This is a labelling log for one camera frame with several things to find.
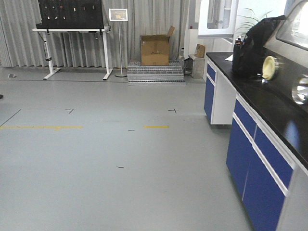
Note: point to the blue lab bench cabinet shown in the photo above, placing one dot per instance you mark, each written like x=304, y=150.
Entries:
x=267, y=155

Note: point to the white glovebox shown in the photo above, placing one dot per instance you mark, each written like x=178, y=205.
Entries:
x=289, y=45

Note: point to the grey curtain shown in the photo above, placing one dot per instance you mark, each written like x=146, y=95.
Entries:
x=20, y=46

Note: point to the sign stand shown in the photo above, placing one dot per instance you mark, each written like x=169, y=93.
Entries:
x=119, y=15

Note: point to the white standing desk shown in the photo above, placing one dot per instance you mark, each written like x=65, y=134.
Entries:
x=79, y=47

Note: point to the black pegboard panel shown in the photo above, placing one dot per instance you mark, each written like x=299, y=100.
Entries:
x=70, y=14

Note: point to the metal grate platform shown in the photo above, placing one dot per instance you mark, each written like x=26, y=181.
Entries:
x=172, y=73

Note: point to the black backpack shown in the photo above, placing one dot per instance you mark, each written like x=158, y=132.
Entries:
x=249, y=55

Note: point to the large cardboard box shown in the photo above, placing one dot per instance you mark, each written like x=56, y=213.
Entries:
x=155, y=49

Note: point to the small cardboard box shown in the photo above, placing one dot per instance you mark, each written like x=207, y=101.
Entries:
x=200, y=51

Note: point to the green potted plant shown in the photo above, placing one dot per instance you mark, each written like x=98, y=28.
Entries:
x=246, y=19

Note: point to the yellow round cap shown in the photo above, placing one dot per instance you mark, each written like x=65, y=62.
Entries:
x=269, y=68

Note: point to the white fume hood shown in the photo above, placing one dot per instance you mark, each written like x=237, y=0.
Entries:
x=217, y=19

